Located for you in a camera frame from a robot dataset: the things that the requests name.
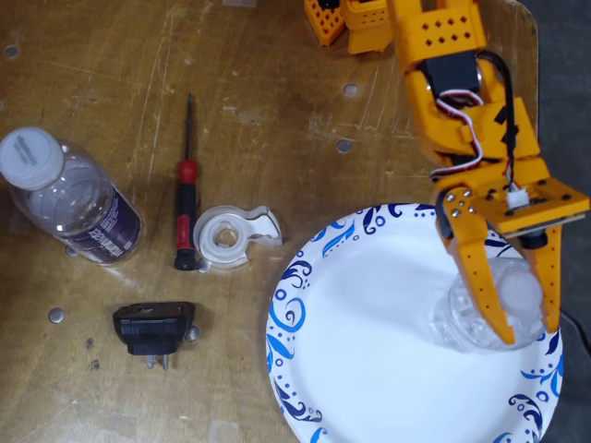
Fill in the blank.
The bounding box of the clear bottle purple label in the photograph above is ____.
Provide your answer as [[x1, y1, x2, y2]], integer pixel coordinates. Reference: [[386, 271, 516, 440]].
[[0, 126, 145, 266]]

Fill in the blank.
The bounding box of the black hanging cable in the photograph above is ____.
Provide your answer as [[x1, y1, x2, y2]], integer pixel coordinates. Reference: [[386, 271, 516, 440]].
[[559, 311, 591, 352]]

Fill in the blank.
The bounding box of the wrist camera on orange mount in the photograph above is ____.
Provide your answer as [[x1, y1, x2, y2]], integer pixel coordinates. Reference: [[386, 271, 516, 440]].
[[489, 178, 591, 252]]

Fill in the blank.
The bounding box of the clear water bottle blue label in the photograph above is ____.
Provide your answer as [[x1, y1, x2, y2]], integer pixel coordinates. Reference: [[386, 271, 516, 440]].
[[431, 257, 555, 354]]

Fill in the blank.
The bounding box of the white paper plate blue pattern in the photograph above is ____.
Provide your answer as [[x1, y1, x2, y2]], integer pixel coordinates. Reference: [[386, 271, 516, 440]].
[[265, 202, 565, 443]]

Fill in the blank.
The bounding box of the red black screwdriver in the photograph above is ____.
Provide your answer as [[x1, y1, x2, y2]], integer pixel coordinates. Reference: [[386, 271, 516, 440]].
[[174, 92, 200, 272]]

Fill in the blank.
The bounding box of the clear tape dispenser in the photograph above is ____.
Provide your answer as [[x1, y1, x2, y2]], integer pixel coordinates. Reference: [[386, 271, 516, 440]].
[[192, 205, 283, 271]]

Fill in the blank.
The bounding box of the black camera cable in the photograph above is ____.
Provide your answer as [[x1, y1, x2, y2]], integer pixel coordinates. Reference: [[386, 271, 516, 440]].
[[477, 49, 521, 191]]

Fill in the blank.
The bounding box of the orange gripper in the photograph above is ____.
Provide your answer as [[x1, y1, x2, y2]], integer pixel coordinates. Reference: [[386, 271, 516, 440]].
[[431, 97, 563, 345]]

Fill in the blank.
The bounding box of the black plug adapter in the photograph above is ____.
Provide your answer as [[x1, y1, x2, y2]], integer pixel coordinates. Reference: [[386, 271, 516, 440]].
[[112, 302, 198, 371]]

